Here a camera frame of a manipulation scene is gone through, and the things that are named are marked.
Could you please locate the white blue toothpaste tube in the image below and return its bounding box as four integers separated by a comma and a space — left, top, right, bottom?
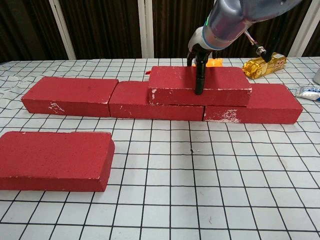
294, 84, 320, 102

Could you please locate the gold foil snack packet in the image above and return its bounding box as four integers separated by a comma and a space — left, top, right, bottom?
241, 51, 287, 80

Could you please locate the yellow rubber chicken toy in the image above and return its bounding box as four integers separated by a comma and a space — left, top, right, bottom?
144, 57, 223, 75

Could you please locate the white black checkered tablecloth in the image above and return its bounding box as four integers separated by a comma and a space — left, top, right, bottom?
0, 57, 320, 240

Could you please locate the red brick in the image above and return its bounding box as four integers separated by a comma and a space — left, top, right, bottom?
0, 131, 116, 193
21, 76, 120, 118
203, 83, 303, 125
148, 65, 253, 107
108, 80, 205, 121

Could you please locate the right arm cable with connector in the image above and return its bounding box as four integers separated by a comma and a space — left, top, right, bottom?
246, 31, 279, 63

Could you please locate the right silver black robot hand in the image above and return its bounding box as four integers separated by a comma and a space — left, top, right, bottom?
187, 26, 218, 96

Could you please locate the dark brown curtain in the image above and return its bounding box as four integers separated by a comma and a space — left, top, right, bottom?
0, 0, 320, 63

